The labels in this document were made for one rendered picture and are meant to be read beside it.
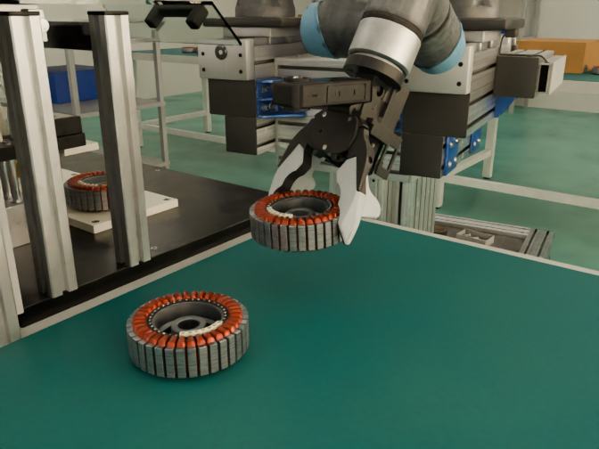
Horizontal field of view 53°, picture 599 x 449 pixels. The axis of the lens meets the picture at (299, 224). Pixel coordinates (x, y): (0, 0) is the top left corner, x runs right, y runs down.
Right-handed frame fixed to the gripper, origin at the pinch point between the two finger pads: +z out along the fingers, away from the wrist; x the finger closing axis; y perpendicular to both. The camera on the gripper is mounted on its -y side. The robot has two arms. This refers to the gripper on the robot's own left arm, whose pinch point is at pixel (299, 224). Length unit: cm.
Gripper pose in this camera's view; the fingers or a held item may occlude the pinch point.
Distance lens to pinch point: 66.7
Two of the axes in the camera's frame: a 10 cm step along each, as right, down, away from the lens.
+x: -6.7, -2.5, 7.0
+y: 6.5, 2.7, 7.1
